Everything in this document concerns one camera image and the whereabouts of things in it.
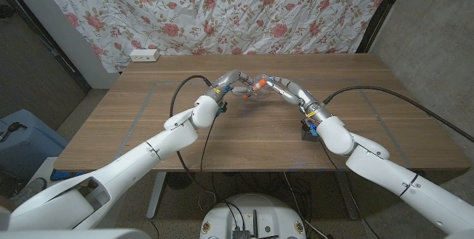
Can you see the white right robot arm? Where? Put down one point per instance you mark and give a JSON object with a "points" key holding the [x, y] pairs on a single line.
{"points": [[407, 183]]}

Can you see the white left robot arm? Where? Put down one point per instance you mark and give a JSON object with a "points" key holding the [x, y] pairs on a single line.
{"points": [[122, 172]]}

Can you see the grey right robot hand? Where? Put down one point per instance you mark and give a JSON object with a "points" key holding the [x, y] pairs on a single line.
{"points": [[300, 96]]}

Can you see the black round floor stand base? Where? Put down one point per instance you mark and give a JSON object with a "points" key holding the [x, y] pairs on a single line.
{"points": [[179, 180]]}

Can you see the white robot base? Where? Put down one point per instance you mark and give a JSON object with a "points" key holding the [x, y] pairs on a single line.
{"points": [[252, 213]]}

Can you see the orange glue stick cap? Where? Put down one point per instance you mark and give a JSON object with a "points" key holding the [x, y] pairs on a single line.
{"points": [[260, 82]]}

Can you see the floral backdrop cloth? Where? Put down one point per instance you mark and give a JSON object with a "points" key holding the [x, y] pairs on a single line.
{"points": [[222, 9]]}

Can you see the grey white shoe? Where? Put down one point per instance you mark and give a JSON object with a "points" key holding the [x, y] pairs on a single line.
{"points": [[33, 189]]}

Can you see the white table leg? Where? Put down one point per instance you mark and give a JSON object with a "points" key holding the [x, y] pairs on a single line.
{"points": [[155, 194], [348, 194]]}

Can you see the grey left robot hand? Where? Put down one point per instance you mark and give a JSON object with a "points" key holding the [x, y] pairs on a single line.
{"points": [[226, 81]]}

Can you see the white power strip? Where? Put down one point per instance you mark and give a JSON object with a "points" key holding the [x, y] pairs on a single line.
{"points": [[144, 55]]}

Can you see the blue storage bin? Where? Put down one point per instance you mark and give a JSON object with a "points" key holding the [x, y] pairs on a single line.
{"points": [[22, 143]]}

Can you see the white robot torso edge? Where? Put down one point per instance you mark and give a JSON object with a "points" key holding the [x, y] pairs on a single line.
{"points": [[74, 234]]}

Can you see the orange blue white glue stick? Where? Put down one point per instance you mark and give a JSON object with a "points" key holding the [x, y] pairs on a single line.
{"points": [[253, 89]]}

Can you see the dark grey cube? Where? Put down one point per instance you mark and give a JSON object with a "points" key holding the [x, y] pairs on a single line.
{"points": [[306, 136]]}

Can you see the clear glass cup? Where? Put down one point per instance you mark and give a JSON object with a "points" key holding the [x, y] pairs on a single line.
{"points": [[263, 93]]}

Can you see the black backdrop stand pole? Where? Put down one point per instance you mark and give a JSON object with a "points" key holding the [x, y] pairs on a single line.
{"points": [[381, 13]]}

